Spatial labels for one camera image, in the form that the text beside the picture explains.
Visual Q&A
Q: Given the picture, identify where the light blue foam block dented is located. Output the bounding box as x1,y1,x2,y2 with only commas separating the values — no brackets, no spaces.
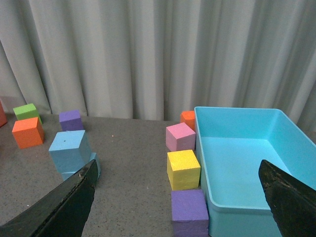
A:
61,152,102,182

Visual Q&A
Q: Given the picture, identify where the orange foam block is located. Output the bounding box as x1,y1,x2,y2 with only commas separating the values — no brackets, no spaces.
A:
180,111,196,131
12,117,44,149

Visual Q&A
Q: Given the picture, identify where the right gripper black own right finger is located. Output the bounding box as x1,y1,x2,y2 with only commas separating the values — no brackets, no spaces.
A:
258,159,316,237

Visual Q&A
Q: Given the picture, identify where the purple foam block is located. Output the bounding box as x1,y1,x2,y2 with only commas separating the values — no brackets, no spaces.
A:
59,110,84,131
171,189,209,237

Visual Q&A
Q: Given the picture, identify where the purple foam block front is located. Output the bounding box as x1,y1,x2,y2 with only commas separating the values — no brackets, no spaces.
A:
171,189,209,237

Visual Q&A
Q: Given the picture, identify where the orange foam block right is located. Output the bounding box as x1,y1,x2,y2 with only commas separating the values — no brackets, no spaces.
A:
180,111,196,131

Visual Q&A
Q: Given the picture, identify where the yellow foam block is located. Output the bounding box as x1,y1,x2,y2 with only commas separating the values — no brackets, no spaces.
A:
167,150,201,191

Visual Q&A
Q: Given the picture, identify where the orange foam block left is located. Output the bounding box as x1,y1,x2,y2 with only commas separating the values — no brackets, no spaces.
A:
12,117,44,149

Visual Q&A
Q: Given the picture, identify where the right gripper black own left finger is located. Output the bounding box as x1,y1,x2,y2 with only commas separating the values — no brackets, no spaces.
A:
0,159,98,237

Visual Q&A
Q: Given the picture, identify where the green foam block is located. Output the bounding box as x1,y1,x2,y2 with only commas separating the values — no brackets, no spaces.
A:
13,103,42,124

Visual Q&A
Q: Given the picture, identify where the purple foam block rear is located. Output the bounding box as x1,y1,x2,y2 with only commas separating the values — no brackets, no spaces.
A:
59,110,84,131

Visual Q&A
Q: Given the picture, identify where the light blue foam block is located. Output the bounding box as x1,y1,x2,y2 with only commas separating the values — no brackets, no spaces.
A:
49,130,92,173

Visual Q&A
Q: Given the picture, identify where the pink foam block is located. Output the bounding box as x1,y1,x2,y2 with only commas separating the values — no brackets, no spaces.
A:
166,122,196,152

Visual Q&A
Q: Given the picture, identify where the red plastic bin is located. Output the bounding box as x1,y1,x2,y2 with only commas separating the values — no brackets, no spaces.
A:
0,102,7,127

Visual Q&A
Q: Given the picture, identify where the light blue plastic bin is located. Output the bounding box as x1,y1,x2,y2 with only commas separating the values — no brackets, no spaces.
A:
195,107,316,237

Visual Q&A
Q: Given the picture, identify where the grey curtain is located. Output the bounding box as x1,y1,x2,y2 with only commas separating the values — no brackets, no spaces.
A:
0,0,316,131

